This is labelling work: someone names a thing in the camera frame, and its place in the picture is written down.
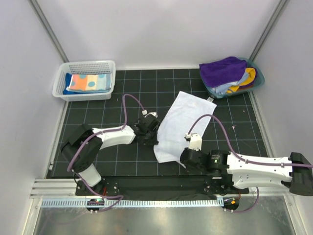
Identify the yellow towel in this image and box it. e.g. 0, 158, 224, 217
226, 67, 257, 94

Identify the purple cable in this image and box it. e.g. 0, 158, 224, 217
184, 114, 313, 213
67, 94, 149, 212

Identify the white perforated plastic basket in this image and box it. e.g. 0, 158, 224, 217
52, 60, 116, 102

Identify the white slotted cable duct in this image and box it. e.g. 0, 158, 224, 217
41, 197, 224, 208

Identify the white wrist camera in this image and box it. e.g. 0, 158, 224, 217
141, 110, 158, 118
185, 133, 202, 151

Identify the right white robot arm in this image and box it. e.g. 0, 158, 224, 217
180, 148, 313, 196

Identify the blue microfiber towel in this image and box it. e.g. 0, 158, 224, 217
63, 73, 74, 95

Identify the blue towel container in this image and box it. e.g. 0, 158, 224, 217
202, 57, 265, 99

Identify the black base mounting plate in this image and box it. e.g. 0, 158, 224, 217
76, 175, 249, 197

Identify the pale blue towel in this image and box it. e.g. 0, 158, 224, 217
208, 72, 249, 95

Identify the black grid mat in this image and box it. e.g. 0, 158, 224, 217
57, 69, 269, 176

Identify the purple towel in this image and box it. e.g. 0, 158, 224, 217
199, 56, 247, 88

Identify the white towel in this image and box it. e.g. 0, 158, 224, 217
154, 91, 217, 164

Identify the aluminium frame rail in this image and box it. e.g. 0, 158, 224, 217
29, 179, 293, 198

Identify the light blue cartoon towel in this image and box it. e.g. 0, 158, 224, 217
68, 73, 112, 93

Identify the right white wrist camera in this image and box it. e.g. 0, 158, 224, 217
185, 133, 202, 151

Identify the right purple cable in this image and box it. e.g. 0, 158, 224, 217
184, 114, 313, 213

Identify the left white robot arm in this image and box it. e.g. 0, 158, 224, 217
60, 112, 160, 196

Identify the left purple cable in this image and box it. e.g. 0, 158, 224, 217
67, 94, 149, 212

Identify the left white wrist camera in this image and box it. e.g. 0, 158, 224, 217
141, 110, 158, 118

